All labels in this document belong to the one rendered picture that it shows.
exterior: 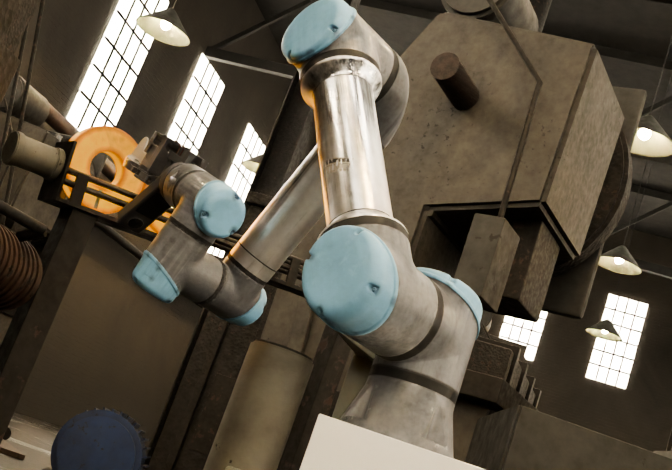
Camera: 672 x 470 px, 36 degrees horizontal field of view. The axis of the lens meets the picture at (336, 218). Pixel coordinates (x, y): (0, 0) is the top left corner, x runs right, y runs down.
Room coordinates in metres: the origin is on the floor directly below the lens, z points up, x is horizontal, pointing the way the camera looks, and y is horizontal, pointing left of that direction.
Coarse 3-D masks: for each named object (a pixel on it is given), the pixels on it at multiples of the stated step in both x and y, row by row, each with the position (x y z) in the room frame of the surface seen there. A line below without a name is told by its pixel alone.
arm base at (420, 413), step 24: (384, 384) 1.26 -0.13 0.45; (408, 384) 1.25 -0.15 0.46; (432, 384) 1.25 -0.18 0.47; (360, 408) 1.27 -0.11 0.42; (384, 408) 1.24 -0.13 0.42; (408, 408) 1.24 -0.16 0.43; (432, 408) 1.24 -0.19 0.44; (384, 432) 1.23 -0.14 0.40; (408, 432) 1.22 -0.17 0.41; (432, 432) 1.25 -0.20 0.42
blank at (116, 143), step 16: (96, 128) 1.74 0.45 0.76; (112, 128) 1.76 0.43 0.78; (80, 144) 1.73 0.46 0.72; (96, 144) 1.75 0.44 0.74; (112, 144) 1.76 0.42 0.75; (128, 144) 1.78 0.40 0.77; (80, 160) 1.74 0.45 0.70; (128, 176) 1.80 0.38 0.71; (112, 192) 1.79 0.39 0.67; (96, 208) 1.78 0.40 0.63; (112, 208) 1.79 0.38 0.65
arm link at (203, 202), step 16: (192, 176) 1.47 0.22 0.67; (208, 176) 1.47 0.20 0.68; (176, 192) 1.48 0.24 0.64; (192, 192) 1.44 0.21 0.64; (208, 192) 1.42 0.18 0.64; (224, 192) 1.41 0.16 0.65; (176, 208) 1.46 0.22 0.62; (192, 208) 1.44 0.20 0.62; (208, 208) 1.41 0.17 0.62; (224, 208) 1.42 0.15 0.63; (240, 208) 1.43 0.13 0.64; (192, 224) 1.44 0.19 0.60; (208, 224) 1.42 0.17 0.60; (224, 224) 1.44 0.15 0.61; (240, 224) 1.45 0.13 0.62; (208, 240) 1.46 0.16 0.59
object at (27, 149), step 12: (12, 132) 1.68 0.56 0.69; (12, 144) 1.67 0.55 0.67; (24, 144) 1.67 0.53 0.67; (36, 144) 1.68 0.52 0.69; (12, 156) 1.66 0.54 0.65; (24, 156) 1.67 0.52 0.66; (36, 156) 1.68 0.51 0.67; (48, 156) 1.69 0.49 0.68; (60, 156) 1.71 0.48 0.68; (24, 168) 1.70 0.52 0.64; (36, 168) 1.70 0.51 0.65; (48, 168) 1.70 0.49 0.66; (60, 168) 1.71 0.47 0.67; (48, 180) 1.73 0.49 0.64
